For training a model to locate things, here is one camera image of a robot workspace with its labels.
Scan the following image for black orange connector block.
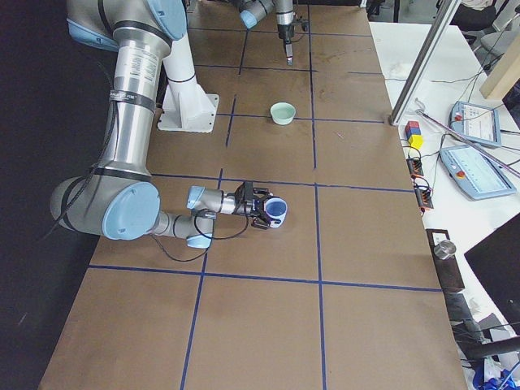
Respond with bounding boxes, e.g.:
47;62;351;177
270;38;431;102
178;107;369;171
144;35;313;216
406;157;424;178

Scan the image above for black flat plate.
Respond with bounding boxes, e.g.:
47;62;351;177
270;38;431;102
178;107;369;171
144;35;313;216
426;228;465;293

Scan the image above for steel metal cup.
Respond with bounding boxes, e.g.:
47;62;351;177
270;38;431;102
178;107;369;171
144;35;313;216
433;240;457;260

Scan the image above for blue teach pendant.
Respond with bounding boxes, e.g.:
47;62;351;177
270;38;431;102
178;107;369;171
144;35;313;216
448;101;502;148
440;146;517;201

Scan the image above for near blue teach pendant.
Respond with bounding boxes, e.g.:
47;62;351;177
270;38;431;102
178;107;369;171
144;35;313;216
440;146;517;201

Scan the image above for red blue yellow blocks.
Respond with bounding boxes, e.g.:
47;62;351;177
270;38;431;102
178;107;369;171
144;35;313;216
405;120;423;150

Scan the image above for far blue teach pendant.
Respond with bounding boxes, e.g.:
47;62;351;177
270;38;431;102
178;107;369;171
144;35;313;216
448;101;502;148

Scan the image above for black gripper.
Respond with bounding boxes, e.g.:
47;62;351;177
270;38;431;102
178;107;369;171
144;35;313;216
233;181;271;229
277;19;307;66

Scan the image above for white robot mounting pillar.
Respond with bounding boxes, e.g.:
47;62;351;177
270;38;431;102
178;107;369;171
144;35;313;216
157;0;219;134

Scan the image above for light blue plastic cup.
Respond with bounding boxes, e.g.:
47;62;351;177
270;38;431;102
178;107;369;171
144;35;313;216
263;197;288;228

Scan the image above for light green plastic bowl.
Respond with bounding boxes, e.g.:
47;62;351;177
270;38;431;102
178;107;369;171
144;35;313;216
270;102;297;125

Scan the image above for wooden board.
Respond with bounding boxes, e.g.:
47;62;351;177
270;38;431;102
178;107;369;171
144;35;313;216
480;29;519;100

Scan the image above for aluminium frame post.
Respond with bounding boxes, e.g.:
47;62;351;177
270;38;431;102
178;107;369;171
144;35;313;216
388;0;461;126

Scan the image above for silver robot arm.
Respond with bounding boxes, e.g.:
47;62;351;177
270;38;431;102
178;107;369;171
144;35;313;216
50;1;279;249
230;0;309;66

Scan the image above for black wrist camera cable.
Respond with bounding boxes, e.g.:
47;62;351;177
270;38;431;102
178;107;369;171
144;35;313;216
154;209;251;262

